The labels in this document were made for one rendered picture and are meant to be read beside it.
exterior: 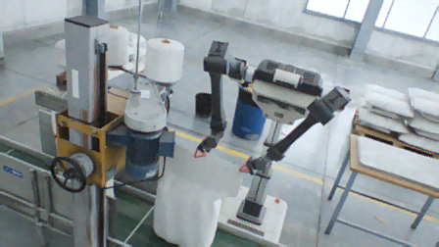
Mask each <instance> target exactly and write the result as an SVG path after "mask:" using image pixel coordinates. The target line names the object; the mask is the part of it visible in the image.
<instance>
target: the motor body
mask: <svg viewBox="0 0 439 247"><path fill-rule="evenodd" d="M161 134H162V130H161V129H160V130H157V131H155V132H154V133H138V132H136V131H135V130H132V128H129V127H127V137H128V148H127V147H126V148H125V155H126V157H125V161H124V162H125V172H126V173H127V174H128V175H129V176H130V177H132V178H133V179H138V180H145V179H150V178H152V177H154V176H155V174H156V173H157V170H158V167H159V162H160V158H159V156H158V155H157V142H158V138H159V136H160V135H161Z"/></svg>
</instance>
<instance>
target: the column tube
mask: <svg viewBox="0 0 439 247"><path fill-rule="evenodd" d="M100 36H105V43H108V52H107V51H106V62H105V63H106V68H105V70H106V75H105V78H106V82H105V84H106V89H105V125H107V114H108V65H109V24H106V25H98V26H93V27H87V26H86V27H84V26H82V25H75V24H73V23H68V22H65V47H66V61H67V63H66V76H67V90H68V104H69V119H70V120H72V121H76V122H78V123H80V124H85V125H89V126H94V127H96V128H99V125H100V124H99V119H100V117H99V113H100V110H99V106H100V104H99V99H100V97H99V92H100V89H99V85H100V82H99V78H100V75H99V71H100V68H99V64H100V53H99V54H95V38H97V37H100ZM72 69H73V70H75V71H78V93H79V99H78V98H76V97H73V75H72ZM69 133H70V143H73V144H75V145H79V146H80V147H82V148H87V149H88V150H92V149H93V148H95V147H96V146H97V145H99V143H100V141H99V138H97V137H94V136H92V135H89V134H87V133H83V132H81V131H79V130H75V129H73V128H69ZM81 185H82V179H79V178H76V177H72V189H79V188H80V187H81ZM99 187H100V186H97V185H95V184H92V183H90V182H88V181H87V183H86V186H85V189H83V190H82V191H80V192H78V193H73V231H74V246H75V247H100V205H99V202H100V201H99V197H100V196H99V192H100V191H99ZM106 213H107V189H104V216H105V218H104V220H105V222H104V225H105V226H104V247H106Z"/></svg>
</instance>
